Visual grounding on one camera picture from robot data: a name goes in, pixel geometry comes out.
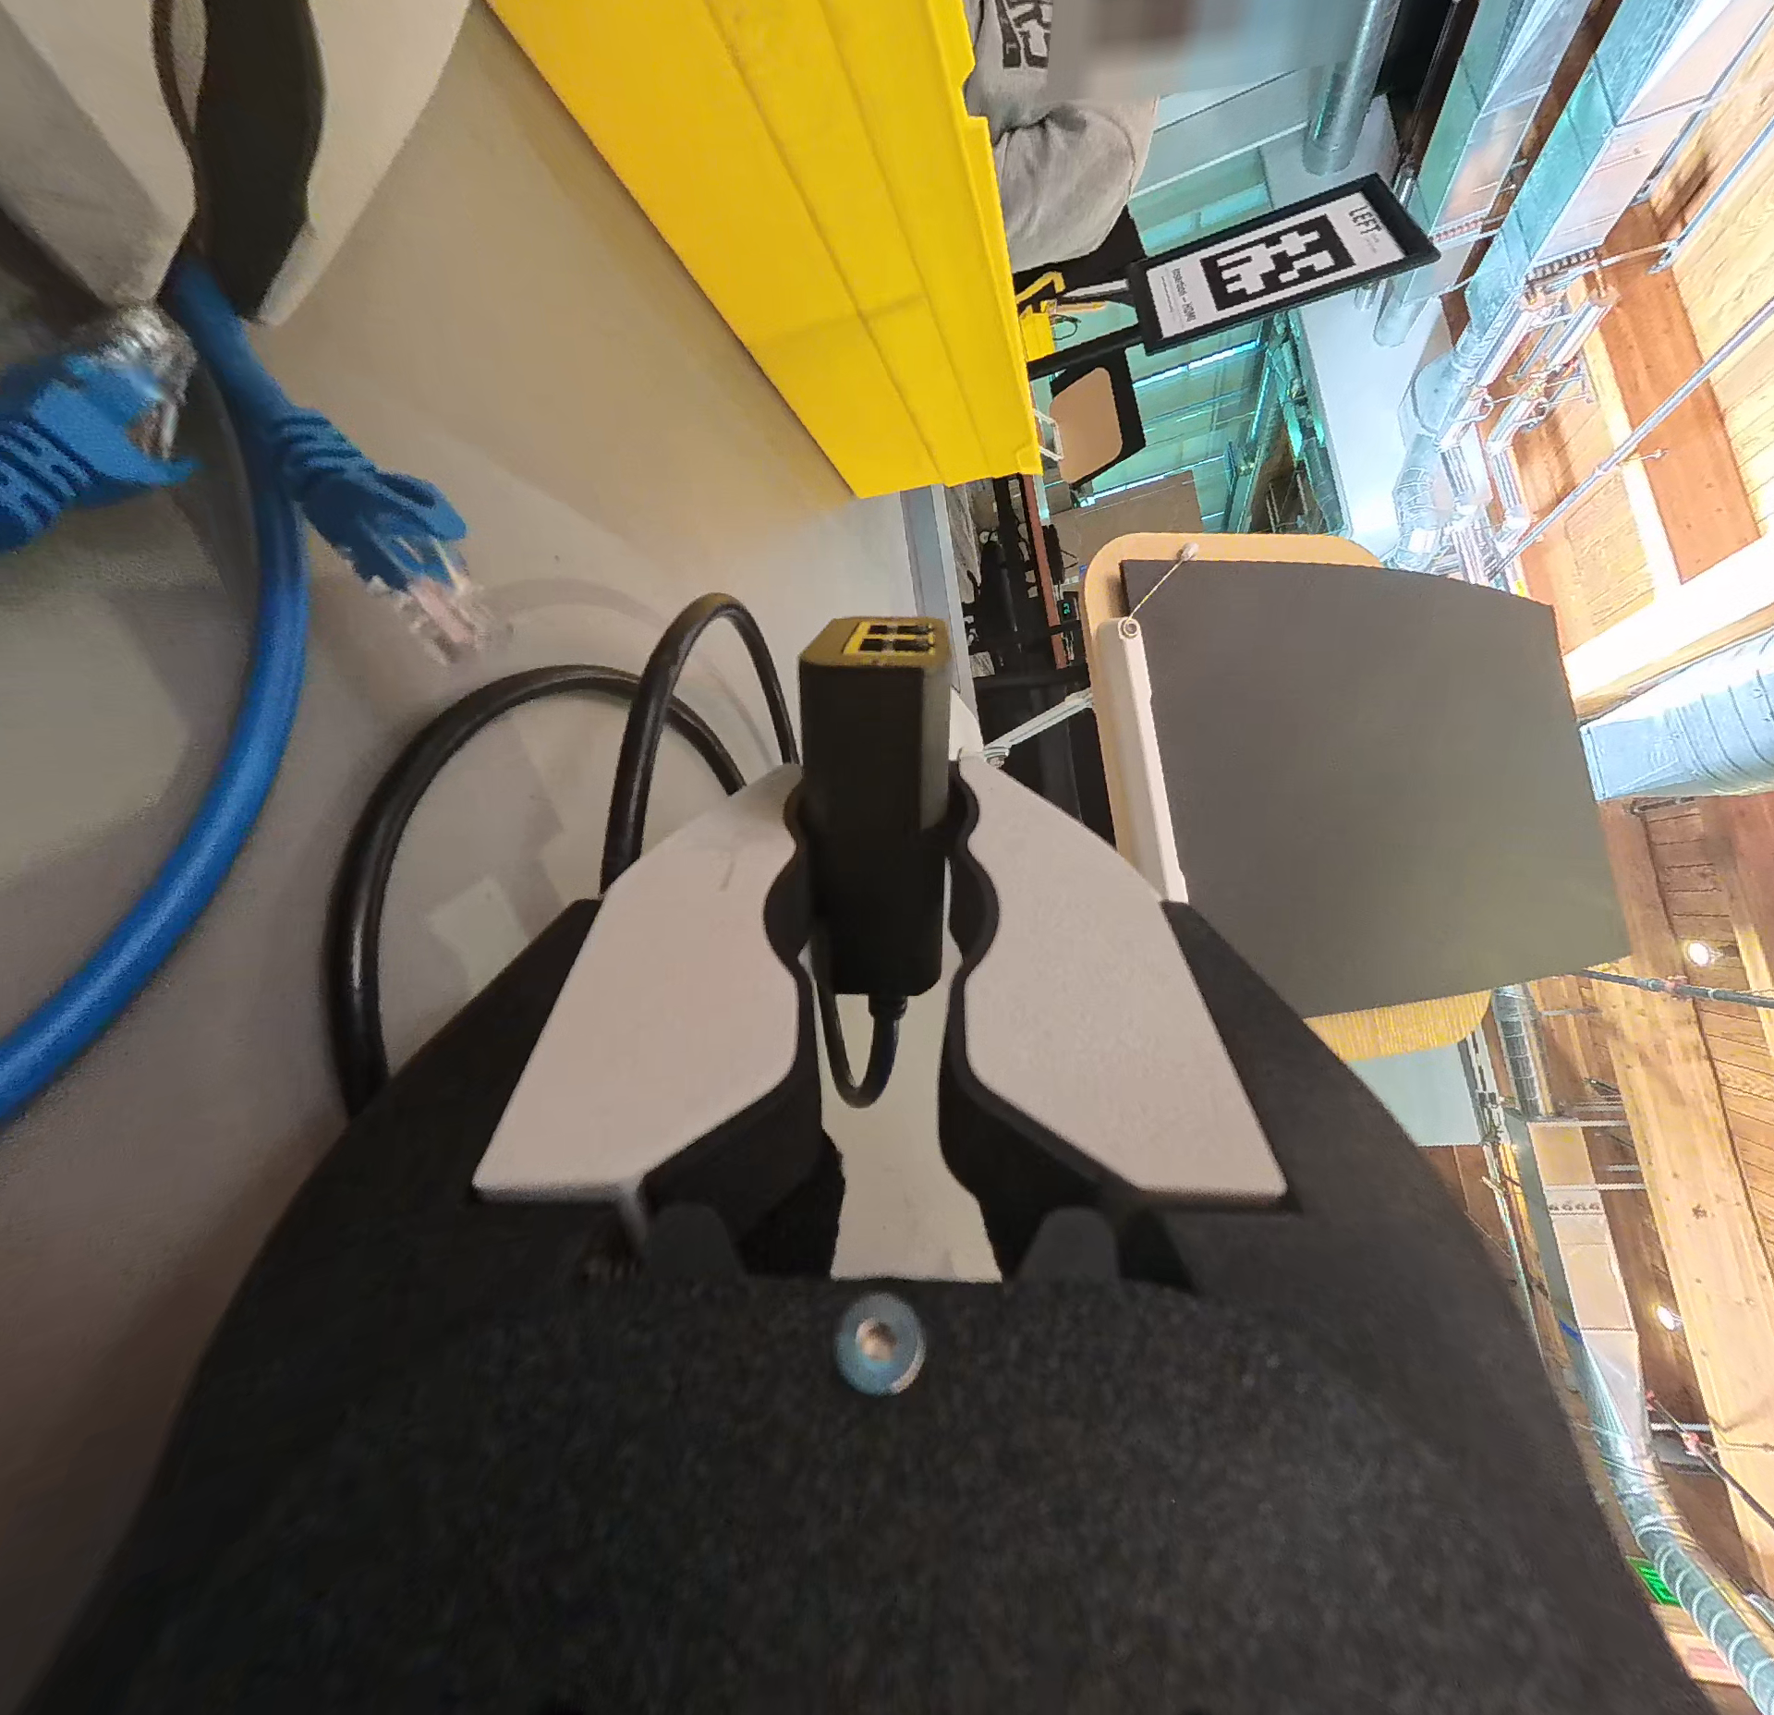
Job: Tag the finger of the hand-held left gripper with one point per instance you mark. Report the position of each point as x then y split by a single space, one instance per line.
84 93
396 66

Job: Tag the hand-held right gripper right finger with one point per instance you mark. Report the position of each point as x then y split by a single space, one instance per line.
1110 1023

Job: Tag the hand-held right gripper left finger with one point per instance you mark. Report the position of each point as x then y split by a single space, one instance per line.
651 1008

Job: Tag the dark grey panel board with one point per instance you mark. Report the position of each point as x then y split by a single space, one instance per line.
1359 774

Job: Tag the yellow plastic bin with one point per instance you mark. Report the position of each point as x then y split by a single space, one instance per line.
805 177

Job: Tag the round silver ventilation duct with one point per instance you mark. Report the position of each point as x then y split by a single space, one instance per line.
1367 53

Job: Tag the rectangular foil-wrapped duct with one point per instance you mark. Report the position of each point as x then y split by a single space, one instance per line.
1566 108

